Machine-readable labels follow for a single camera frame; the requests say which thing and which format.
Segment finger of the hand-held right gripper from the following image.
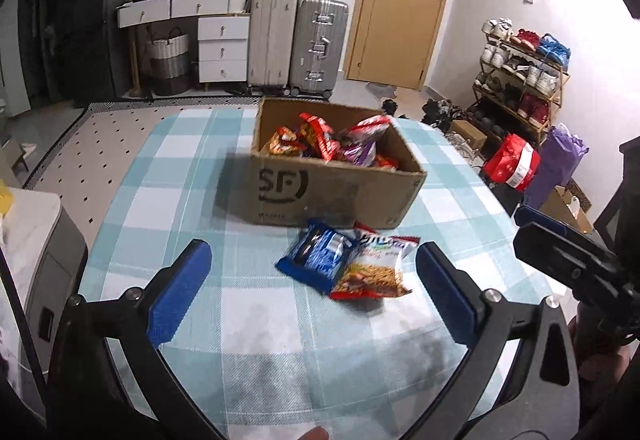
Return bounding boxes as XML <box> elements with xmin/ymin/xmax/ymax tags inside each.
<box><xmin>514</xmin><ymin>206</ymin><xmax>626</xmax><ymax>306</ymax></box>

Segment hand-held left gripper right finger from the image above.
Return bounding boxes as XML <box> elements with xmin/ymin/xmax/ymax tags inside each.
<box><xmin>397</xmin><ymin>242</ymin><xmax>581</xmax><ymax>440</ymax></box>

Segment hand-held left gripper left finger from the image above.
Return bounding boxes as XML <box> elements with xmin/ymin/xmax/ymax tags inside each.
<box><xmin>47</xmin><ymin>240</ymin><xmax>226</xmax><ymax>440</ymax></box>

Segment white red noodle snack packet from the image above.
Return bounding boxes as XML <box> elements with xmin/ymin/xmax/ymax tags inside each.
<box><xmin>330</xmin><ymin>232</ymin><xmax>421</xmax><ymax>302</ymax></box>

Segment blue snack packet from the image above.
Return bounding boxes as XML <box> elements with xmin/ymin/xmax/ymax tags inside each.
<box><xmin>276</xmin><ymin>218</ymin><xmax>358</xmax><ymax>296</ymax></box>

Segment purple snack packet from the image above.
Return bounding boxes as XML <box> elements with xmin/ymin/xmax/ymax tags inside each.
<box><xmin>340</xmin><ymin>137</ymin><xmax>378</xmax><ymax>167</ymax></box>

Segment orange red snack packet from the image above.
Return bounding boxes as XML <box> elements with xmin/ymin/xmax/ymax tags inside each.
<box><xmin>267</xmin><ymin>126</ymin><xmax>307</xmax><ymax>157</ymax></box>

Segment bright red snack packet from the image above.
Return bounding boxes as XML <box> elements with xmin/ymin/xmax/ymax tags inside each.
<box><xmin>299</xmin><ymin>112</ymin><xmax>342</xmax><ymax>163</ymax></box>

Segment person's right hand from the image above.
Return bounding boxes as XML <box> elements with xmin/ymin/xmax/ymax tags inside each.
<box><xmin>577</xmin><ymin>345</ymin><xmax>640</xmax><ymax>386</ymax></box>

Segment open brown carton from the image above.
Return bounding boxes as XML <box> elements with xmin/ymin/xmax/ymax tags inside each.
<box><xmin>540</xmin><ymin>180</ymin><xmax>593</xmax><ymax>233</ymax></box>

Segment teal checked tablecloth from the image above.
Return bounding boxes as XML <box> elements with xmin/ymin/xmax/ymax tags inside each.
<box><xmin>77</xmin><ymin>107</ymin><xmax>571</xmax><ymax>440</ymax></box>

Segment purple shopping bag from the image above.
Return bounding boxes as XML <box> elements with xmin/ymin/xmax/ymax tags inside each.
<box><xmin>522</xmin><ymin>124</ymin><xmax>590</xmax><ymax>211</ymax></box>

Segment red shopping bag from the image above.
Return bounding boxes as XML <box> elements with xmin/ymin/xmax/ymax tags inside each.
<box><xmin>484</xmin><ymin>134</ymin><xmax>542</xmax><ymax>193</ymax></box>

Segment grey white appliance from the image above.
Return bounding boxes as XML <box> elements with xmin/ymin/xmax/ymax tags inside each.
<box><xmin>0</xmin><ymin>187</ymin><xmax>90</xmax><ymax>401</ymax></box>

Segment small closed cardboard box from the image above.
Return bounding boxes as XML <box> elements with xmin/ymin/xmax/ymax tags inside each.
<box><xmin>447</xmin><ymin>119</ymin><xmax>488</xmax><ymax>148</ymax></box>

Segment cream patterned rug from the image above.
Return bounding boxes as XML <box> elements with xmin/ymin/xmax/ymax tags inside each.
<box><xmin>22</xmin><ymin>95</ymin><xmax>266</xmax><ymax>241</ymax></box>

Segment rows of racked shoes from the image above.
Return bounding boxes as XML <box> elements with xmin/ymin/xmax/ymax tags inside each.
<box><xmin>474</xmin><ymin>17</ymin><xmax>572</xmax><ymax>136</ymax></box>

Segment pile of loose shoes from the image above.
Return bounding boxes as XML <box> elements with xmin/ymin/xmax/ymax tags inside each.
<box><xmin>382</xmin><ymin>97</ymin><xmax>476</xmax><ymax>156</ymax></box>

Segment white stool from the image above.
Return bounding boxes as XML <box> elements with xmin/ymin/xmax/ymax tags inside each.
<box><xmin>7</xmin><ymin>137</ymin><xmax>37</xmax><ymax>171</ymax></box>

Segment grey doormat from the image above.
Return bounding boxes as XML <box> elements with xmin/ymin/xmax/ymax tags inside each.
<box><xmin>367</xmin><ymin>81</ymin><xmax>398</xmax><ymax>100</ymax></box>

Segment woven laundry basket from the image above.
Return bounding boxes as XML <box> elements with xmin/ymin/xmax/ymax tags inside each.
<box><xmin>145</xmin><ymin>27</ymin><xmax>191</xmax><ymax>96</ymax></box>

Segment white drawer dresser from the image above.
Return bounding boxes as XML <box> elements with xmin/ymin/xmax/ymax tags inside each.
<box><xmin>117</xmin><ymin>0</ymin><xmax>251</xmax><ymax>93</ymax></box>

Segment beige suitcase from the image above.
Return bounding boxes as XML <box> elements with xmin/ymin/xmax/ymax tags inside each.
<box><xmin>247</xmin><ymin>0</ymin><xmax>299</xmax><ymax>96</ymax></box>

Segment silver suitcase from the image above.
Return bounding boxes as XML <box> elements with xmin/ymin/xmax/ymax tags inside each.
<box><xmin>290</xmin><ymin>0</ymin><xmax>350</xmax><ymax>98</ymax></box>

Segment wooden door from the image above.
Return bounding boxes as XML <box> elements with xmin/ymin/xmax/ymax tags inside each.
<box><xmin>344</xmin><ymin>0</ymin><xmax>460</xmax><ymax>91</ymax></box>

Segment dark tall cabinet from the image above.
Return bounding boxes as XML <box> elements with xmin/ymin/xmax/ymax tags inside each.
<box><xmin>17</xmin><ymin>0</ymin><xmax>143</xmax><ymax>108</ymax></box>

